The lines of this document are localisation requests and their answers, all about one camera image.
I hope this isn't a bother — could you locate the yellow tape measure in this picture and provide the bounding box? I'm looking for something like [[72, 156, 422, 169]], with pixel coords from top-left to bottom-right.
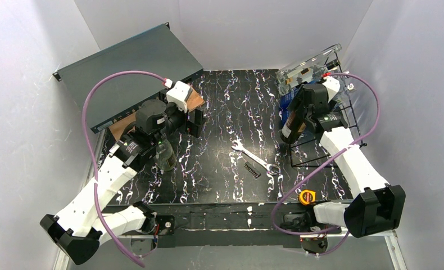
[[298, 190, 316, 205]]

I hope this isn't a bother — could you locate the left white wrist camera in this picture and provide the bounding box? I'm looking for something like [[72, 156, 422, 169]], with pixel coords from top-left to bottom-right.
[[164, 78, 193, 113]]

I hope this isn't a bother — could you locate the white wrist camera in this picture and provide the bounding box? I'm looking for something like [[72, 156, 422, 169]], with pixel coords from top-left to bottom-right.
[[164, 78, 193, 113], [322, 75, 341, 101]]

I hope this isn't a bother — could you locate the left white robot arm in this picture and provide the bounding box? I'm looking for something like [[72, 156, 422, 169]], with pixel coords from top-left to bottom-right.
[[40, 99, 206, 265]]

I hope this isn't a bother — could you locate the silver combination wrench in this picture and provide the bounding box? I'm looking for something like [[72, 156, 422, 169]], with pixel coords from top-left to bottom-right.
[[232, 140, 280, 175]]

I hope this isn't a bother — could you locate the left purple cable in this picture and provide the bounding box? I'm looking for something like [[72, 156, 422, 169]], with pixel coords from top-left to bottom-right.
[[81, 70, 171, 268]]

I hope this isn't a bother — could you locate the clear round glass bottle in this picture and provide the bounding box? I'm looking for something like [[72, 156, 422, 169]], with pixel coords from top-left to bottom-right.
[[275, 43, 343, 84]]

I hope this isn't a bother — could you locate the grey metal electronics box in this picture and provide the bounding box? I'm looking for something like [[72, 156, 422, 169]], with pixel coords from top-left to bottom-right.
[[53, 24, 203, 133]]

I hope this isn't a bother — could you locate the blue square bottle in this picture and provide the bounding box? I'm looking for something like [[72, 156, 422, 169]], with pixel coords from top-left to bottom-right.
[[280, 82, 356, 124], [278, 71, 324, 110]]

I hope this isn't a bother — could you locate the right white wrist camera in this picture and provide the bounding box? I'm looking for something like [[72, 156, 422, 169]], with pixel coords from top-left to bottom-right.
[[322, 75, 341, 101]]

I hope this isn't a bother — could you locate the dark green wine bottle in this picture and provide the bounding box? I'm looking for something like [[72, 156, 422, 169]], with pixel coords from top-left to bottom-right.
[[281, 102, 308, 144]]

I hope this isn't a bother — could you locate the brown wooden board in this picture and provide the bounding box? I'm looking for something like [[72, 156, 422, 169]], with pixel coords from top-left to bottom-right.
[[109, 87, 205, 140]]

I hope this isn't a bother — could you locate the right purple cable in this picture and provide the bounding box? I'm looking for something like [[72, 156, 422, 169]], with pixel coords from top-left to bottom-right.
[[270, 73, 381, 257]]

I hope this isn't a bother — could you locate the clear square labelled bottle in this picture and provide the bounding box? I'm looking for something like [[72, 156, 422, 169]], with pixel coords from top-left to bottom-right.
[[276, 59, 341, 95]]

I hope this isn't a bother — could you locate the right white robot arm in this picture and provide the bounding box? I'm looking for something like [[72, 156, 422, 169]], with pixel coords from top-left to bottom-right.
[[284, 83, 406, 238]]

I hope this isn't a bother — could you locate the black wire wine rack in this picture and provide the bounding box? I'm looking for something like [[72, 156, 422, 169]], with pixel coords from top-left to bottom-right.
[[286, 65, 358, 168]]

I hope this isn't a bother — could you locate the purple cable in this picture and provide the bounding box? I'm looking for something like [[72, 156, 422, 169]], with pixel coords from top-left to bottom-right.
[[270, 73, 381, 257], [81, 70, 171, 268]]

